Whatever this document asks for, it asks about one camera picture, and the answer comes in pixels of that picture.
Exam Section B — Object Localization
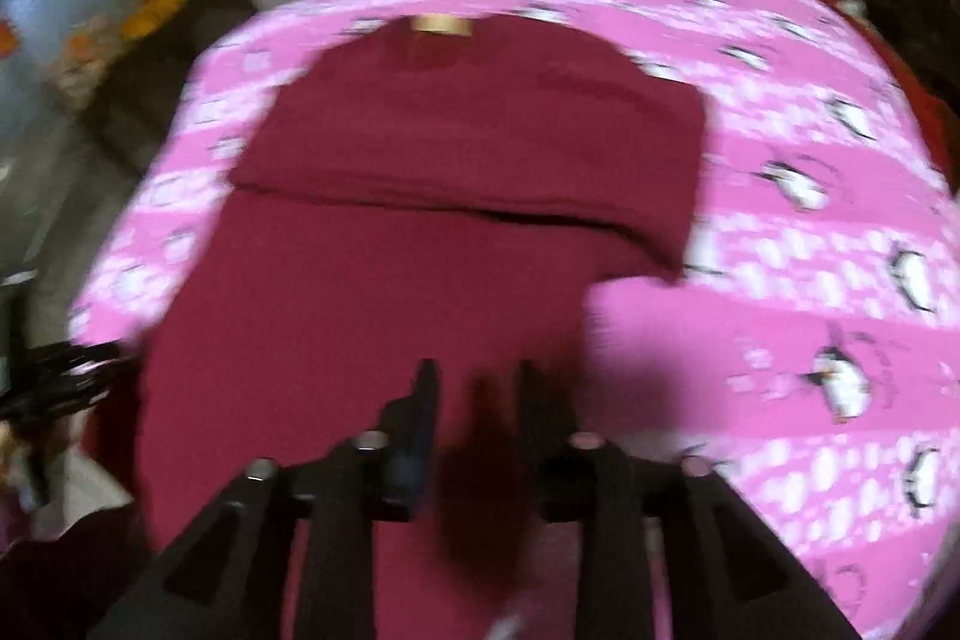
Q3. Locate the maroon sweater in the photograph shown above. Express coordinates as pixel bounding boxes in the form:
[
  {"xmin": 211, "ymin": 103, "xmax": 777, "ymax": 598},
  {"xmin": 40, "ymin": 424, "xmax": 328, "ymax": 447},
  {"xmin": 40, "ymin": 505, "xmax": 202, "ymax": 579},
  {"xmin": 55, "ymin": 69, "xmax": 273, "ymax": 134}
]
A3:
[{"xmin": 135, "ymin": 14, "xmax": 710, "ymax": 640}]

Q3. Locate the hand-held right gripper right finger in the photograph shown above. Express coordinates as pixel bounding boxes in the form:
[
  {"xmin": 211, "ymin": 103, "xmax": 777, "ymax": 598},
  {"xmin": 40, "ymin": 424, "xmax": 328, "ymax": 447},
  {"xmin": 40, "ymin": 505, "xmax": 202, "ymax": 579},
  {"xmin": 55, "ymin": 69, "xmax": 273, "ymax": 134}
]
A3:
[{"xmin": 517, "ymin": 361, "xmax": 863, "ymax": 640}]

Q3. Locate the pink penguin print bed sheet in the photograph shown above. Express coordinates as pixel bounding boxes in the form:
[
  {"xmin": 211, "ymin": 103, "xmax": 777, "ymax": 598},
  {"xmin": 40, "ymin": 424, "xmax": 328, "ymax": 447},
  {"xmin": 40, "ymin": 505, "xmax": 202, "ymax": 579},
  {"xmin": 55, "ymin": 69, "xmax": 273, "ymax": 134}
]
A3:
[{"xmin": 67, "ymin": 0, "xmax": 960, "ymax": 640}]

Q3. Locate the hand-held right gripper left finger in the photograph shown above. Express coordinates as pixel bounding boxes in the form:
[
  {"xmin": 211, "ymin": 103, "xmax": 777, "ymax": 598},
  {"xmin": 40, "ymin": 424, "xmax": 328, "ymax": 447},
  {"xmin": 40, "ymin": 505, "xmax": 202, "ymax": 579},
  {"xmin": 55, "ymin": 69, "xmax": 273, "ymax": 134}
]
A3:
[{"xmin": 112, "ymin": 359, "xmax": 443, "ymax": 640}]

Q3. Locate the dark wooden table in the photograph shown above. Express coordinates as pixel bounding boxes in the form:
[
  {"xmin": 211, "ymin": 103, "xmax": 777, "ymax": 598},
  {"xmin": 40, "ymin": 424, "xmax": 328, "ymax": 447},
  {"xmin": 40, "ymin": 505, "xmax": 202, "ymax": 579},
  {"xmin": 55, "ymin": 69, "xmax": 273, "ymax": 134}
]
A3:
[{"xmin": 75, "ymin": 0, "xmax": 260, "ymax": 176}]

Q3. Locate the yellow basin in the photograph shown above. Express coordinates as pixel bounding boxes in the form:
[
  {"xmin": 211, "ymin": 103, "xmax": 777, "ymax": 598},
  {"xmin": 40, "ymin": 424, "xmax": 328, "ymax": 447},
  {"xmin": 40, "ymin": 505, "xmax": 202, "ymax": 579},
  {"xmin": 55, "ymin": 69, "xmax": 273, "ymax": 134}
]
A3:
[{"xmin": 122, "ymin": 0, "xmax": 186, "ymax": 39}]

